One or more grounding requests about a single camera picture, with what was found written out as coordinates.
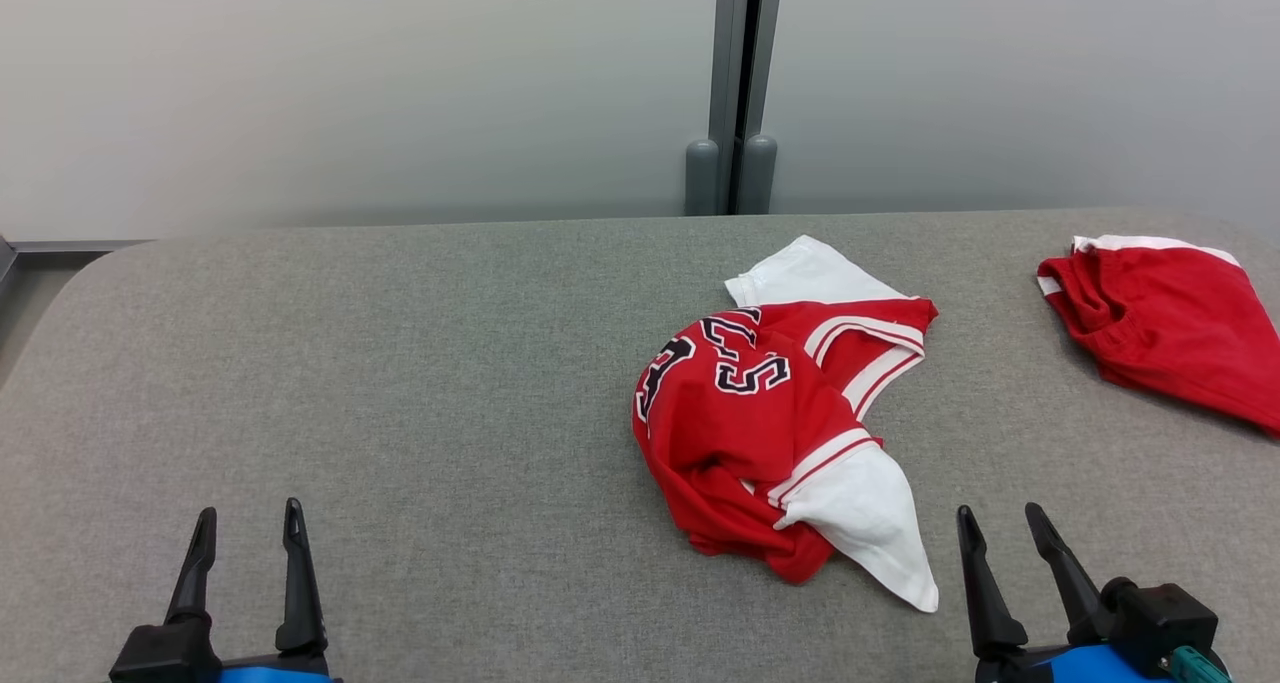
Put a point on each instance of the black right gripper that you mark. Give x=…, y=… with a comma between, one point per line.
x=1150, y=628

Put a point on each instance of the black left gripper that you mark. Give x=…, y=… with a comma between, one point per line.
x=170, y=653

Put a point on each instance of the red shorts with white stripe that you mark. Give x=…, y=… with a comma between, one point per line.
x=1170, y=323

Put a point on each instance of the red white lettered jersey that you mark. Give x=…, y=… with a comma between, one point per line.
x=730, y=433

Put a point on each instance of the grey fabric upholstered platform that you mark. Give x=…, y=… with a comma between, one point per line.
x=400, y=383

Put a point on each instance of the grey floor rail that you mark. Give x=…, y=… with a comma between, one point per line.
x=70, y=247

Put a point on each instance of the grey double partition post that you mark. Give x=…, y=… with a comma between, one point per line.
x=728, y=63

